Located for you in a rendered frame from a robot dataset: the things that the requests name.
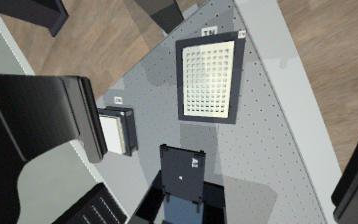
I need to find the dark grey rectangular frame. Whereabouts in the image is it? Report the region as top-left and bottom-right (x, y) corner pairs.
(175, 30), (246, 125)

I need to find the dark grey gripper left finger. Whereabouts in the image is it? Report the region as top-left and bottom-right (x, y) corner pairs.
(0, 74), (108, 224)

